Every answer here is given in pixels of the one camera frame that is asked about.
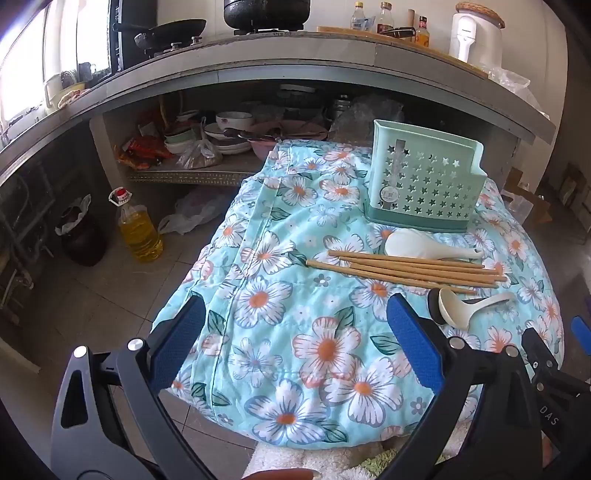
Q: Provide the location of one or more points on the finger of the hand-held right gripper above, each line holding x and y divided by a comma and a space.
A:
583, 328
540, 350

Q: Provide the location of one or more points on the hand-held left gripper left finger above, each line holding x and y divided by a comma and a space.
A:
178, 344

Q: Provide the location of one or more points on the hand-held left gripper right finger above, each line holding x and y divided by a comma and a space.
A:
415, 344

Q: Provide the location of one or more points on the white plastic ladle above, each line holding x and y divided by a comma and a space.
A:
455, 309

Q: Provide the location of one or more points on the wooden chopstick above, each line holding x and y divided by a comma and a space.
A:
406, 260
392, 278
422, 274
425, 269
420, 264
369, 270

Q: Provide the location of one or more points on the white rice paddle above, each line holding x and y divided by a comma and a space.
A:
406, 243

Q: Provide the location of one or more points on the green star-cut utensil holder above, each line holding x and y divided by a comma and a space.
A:
429, 194

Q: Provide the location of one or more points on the person's left hand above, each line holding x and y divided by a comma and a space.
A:
277, 475

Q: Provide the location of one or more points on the floral light blue blanket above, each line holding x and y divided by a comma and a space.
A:
286, 369

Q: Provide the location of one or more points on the cooking oil bottle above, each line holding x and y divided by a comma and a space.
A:
138, 230

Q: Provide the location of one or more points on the white plastic bag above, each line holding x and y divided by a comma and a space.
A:
194, 212

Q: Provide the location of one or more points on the dark jar with plastic cover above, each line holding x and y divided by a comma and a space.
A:
85, 244

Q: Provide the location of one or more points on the plastic bag with brown contents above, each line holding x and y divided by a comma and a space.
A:
198, 157

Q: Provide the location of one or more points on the red snack packets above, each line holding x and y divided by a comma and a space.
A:
138, 152

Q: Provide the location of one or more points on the pile of ceramic bowls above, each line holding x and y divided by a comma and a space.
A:
231, 138

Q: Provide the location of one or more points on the crumpled clear plastic bags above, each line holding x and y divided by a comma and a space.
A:
364, 117

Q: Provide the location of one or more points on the clear plastic bag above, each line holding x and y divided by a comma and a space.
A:
510, 78

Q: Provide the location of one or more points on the white mug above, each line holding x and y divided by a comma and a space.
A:
53, 94

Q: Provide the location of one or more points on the grey concrete kitchen counter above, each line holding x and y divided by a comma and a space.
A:
277, 57

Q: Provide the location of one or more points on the gas stove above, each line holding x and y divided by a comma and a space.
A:
207, 42

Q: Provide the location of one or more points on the white electric kettle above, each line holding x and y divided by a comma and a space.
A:
480, 39

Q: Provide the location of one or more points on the black wok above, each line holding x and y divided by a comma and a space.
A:
171, 32

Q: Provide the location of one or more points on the black upright panel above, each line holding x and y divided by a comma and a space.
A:
119, 37

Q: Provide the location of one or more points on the window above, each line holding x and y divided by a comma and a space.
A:
27, 60

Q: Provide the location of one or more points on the clear glass bottle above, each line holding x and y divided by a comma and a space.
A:
358, 16

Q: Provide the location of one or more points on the wicker lid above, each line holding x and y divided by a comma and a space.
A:
482, 9

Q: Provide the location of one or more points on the black cooking pot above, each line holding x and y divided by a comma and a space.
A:
265, 14

